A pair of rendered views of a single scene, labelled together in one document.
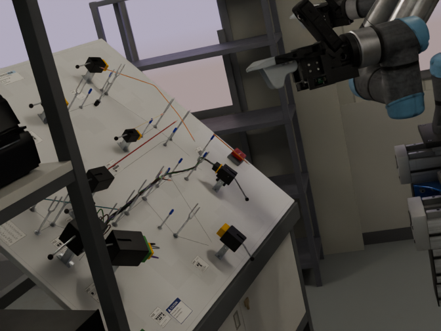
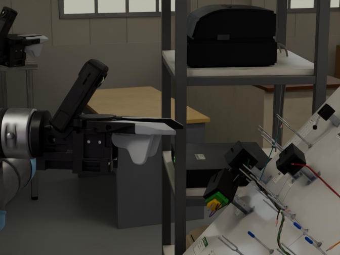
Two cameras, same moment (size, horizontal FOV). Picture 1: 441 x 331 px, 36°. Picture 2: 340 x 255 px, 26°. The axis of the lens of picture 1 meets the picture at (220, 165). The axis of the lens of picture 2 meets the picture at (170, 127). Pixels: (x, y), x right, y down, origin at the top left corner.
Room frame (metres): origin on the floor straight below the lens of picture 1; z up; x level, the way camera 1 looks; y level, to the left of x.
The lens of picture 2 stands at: (3.32, -0.93, 1.82)
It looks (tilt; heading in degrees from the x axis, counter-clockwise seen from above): 13 degrees down; 148
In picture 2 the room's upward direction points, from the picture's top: straight up
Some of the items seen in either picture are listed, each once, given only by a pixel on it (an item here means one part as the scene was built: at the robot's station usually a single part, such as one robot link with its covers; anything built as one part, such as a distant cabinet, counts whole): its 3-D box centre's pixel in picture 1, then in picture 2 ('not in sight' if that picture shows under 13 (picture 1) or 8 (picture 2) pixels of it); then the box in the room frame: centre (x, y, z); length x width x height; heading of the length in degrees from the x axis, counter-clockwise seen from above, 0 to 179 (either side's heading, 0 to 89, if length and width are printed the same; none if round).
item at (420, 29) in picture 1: (396, 41); not in sight; (1.32, -0.39, 1.56); 0.11 x 0.08 x 0.09; 102
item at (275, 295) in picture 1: (273, 302); not in sight; (2.23, -0.08, 0.60); 0.55 x 0.03 x 0.39; 153
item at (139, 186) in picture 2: not in sight; (134, 150); (-1.44, 1.70, 0.37); 1.33 x 0.69 x 0.73; 167
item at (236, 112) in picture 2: not in sight; (250, 106); (-2.18, 3.38, 0.40); 2.34 x 0.77 x 0.80; 166
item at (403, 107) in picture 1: (398, 88); not in sight; (1.34, -0.39, 1.46); 0.11 x 0.08 x 0.11; 12
